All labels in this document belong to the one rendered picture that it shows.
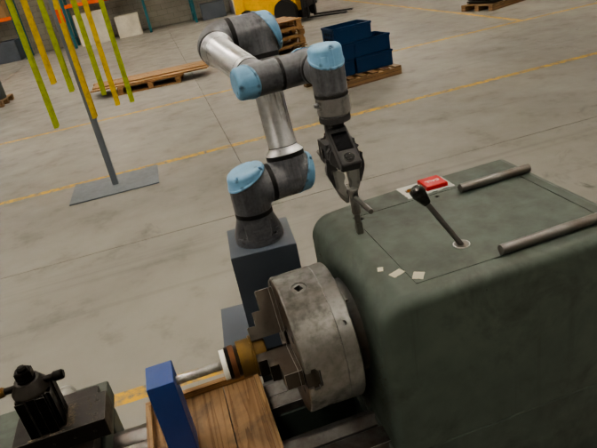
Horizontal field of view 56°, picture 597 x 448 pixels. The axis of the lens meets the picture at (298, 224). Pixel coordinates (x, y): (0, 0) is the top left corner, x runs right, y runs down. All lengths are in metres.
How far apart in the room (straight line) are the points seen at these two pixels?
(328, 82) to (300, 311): 0.48
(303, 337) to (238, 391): 0.42
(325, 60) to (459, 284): 0.53
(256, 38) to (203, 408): 1.00
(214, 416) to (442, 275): 0.68
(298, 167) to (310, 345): 0.67
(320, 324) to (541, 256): 0.46
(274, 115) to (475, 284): 0.81
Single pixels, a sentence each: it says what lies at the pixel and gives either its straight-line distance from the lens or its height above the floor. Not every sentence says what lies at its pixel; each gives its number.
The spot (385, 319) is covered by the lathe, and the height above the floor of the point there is 1.22.
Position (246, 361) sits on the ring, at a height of 1.10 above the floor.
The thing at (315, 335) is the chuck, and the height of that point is 1.17.
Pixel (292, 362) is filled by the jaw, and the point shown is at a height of 1.11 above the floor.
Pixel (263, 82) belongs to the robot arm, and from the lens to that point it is 1.27.
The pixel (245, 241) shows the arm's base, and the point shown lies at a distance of 1.70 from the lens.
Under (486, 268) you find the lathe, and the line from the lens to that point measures 1.17.
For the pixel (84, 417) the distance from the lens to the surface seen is 1.44.
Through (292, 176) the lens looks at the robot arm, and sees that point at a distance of 1.67.
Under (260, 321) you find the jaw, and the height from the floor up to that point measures 1.15.
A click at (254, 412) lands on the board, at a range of 1.47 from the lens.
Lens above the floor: 1.88
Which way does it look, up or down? 26 degrees down
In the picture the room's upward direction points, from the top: 11 degrees counter-clockwise
